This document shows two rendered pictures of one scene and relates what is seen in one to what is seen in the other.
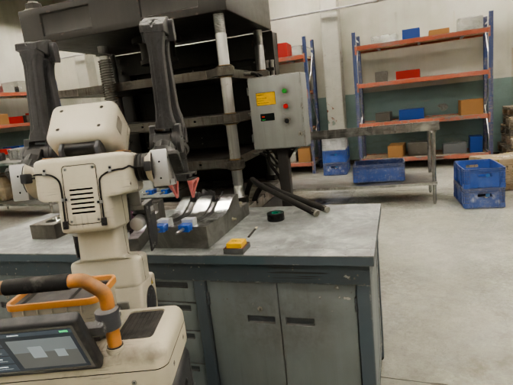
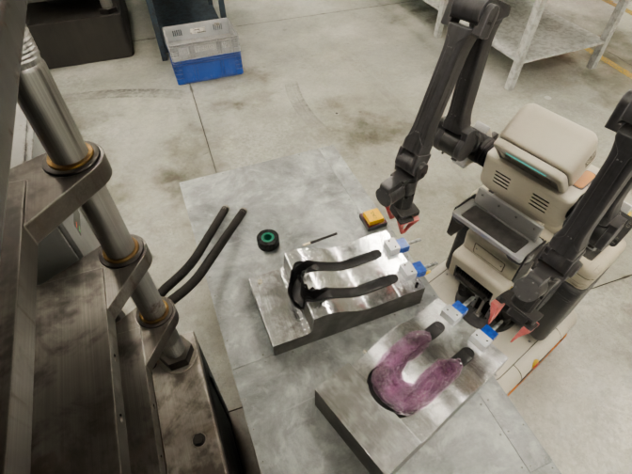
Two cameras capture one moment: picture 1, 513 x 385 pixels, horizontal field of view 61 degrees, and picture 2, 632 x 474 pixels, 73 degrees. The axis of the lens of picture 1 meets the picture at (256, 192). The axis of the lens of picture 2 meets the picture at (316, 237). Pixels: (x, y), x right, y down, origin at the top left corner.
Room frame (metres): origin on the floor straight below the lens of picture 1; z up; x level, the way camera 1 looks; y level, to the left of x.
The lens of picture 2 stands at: (2.45, 0.81, 2.00)
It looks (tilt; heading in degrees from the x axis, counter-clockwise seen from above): 49 degrees down; 229
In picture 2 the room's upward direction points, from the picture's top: straight up
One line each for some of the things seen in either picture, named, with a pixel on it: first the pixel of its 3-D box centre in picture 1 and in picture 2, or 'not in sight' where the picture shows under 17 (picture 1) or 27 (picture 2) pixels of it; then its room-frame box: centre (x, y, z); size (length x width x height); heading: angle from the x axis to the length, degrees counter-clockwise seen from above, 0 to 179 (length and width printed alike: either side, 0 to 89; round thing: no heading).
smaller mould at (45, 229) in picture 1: (57, 225); not in sight; (2.13, 1.02, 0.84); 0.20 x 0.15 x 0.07; 161
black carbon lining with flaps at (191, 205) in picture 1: (198, 205); (341, 276); (1.88, 0.26, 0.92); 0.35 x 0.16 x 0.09; 161
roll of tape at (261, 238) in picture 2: (275, 215); (268, 240); (1.92, -0.08, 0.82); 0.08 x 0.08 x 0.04
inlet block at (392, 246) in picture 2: (184, 228); (403, 244); (1.62, 0.29, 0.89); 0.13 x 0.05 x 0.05; 161
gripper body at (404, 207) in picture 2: (180, 168); (403, 198); (1.65, 0.28, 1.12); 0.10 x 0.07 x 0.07; 71
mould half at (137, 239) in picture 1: (124, 224); (415, 376); (1.92, 0.62, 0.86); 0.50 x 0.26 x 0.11; 178
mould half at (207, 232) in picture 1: (203, 215); (335, 284); (1.89, 0.25, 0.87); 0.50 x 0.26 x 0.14; 161
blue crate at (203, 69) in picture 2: not in sight; (205, 58); (0.74, -2.75, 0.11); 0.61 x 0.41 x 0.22; 159
